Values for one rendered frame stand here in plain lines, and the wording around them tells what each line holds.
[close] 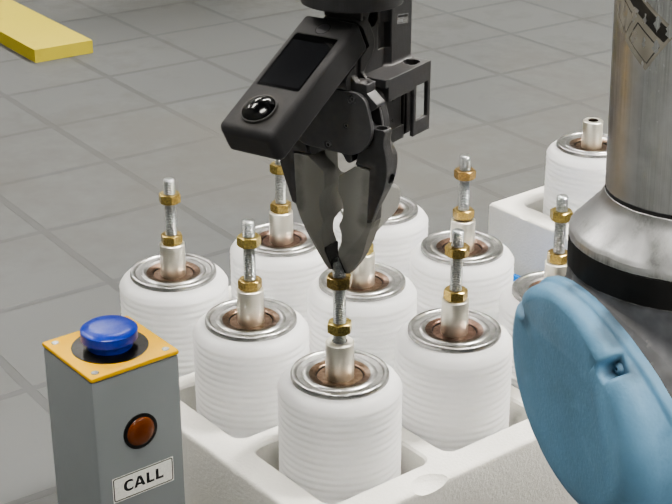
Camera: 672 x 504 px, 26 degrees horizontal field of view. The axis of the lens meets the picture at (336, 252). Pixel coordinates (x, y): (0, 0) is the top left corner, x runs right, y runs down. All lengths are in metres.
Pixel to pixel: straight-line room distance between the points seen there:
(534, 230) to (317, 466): 0.56
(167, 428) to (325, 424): 0.12
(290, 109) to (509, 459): 0.37
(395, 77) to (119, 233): 1.05
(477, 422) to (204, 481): 0.22
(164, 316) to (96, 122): 1.24
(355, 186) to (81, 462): 0.27
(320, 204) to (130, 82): 1.65
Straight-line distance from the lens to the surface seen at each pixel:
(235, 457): 1.15
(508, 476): 1.18
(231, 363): 1.17
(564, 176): 1.58
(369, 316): 1.23
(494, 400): 1.18
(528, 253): 1.61
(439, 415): 1.17
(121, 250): 1.97
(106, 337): 1.01
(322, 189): 1.05
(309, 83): 0.96
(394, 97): 1.02
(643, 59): 0.60
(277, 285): 1.32
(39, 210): 2.12
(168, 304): 1.25
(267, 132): 0.94
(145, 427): 1.03
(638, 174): 0.62
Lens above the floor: 0.79
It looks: 24 degrees down
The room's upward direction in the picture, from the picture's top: straight up
